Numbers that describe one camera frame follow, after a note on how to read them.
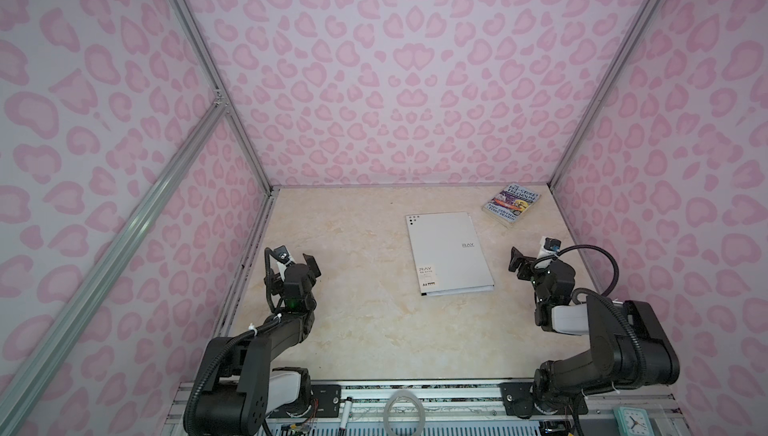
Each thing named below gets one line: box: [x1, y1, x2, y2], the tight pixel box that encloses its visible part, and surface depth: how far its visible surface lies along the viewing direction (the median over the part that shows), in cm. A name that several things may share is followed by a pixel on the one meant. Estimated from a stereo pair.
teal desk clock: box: [612, 406, 654, 436], surface depth 70 cm
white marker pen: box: [339, 396, 353, 432], surface depth 72 cm
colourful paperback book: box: [482, 183, 541, 224], surface depth 114 cm
